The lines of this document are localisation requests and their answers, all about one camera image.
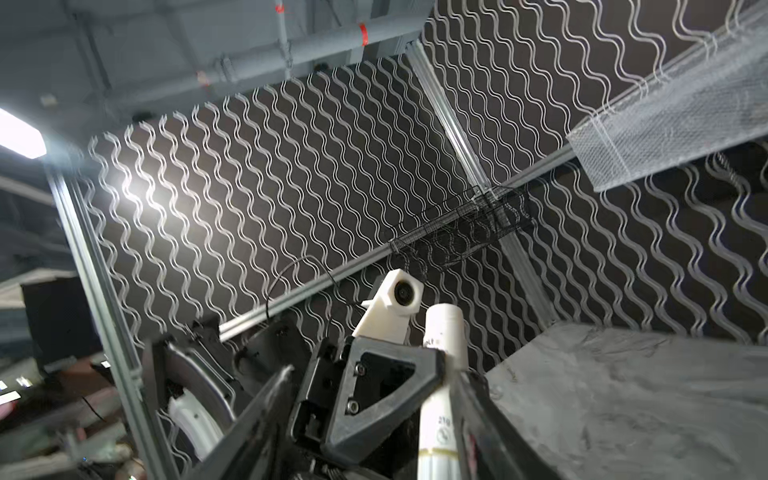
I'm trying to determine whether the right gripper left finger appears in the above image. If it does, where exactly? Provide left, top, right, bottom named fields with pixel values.
left=187, top=365, right=294, bottom=480

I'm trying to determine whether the white wire mesh basket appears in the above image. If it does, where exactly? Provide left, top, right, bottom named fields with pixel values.
left=567, top=1, right=767, bottom=192

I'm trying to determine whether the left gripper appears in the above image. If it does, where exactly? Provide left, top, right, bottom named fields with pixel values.
left=288, top=336, right=446, bottom=468

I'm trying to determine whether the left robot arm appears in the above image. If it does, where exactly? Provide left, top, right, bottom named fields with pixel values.
left=142, top=320, right=446, bottom=479

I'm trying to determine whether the white glue stick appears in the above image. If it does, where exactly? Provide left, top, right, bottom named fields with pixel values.
left=417, top=304, right=468, bottom=480

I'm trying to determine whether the black wire basket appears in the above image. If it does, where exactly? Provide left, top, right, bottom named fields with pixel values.
left=389, top=185, right=533, bottom=274

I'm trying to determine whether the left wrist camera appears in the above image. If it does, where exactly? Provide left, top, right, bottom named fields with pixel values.
left=352, top=269, right=424, bottom=345

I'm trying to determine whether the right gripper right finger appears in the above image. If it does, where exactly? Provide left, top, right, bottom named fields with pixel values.
left=449, top=372, right=560, bottom=480

